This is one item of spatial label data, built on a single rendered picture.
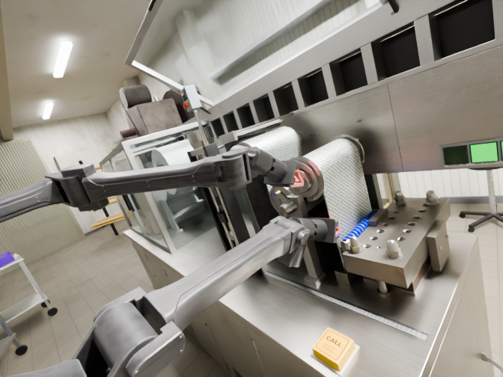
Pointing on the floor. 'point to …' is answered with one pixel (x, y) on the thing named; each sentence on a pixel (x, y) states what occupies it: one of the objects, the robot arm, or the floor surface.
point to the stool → (489, 201)
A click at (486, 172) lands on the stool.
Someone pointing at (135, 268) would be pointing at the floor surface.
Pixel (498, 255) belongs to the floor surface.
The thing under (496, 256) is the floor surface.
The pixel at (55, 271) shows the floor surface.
